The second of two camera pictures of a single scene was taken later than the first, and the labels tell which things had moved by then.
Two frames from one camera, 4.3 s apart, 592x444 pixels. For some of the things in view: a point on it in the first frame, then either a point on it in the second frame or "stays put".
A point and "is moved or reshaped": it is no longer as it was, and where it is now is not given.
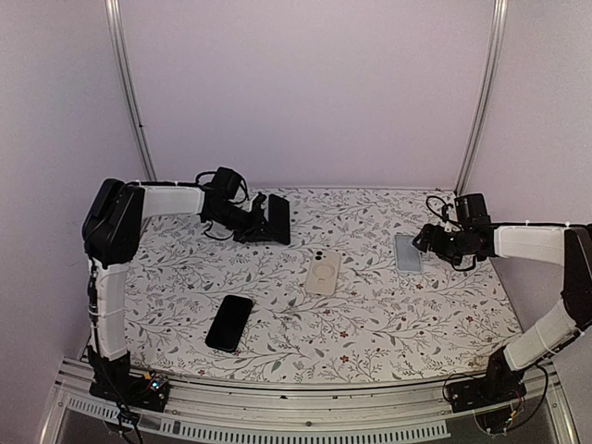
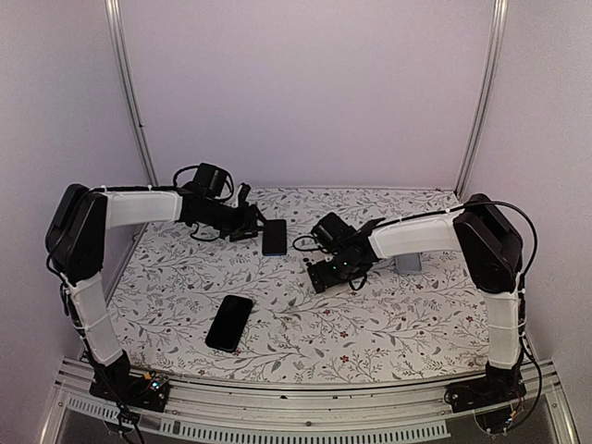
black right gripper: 428,231 -> 321,278
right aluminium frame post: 485,95 stays put
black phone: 278,219 is moved or reshaped
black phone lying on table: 229,323 stays put
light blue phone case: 408,259 stays put
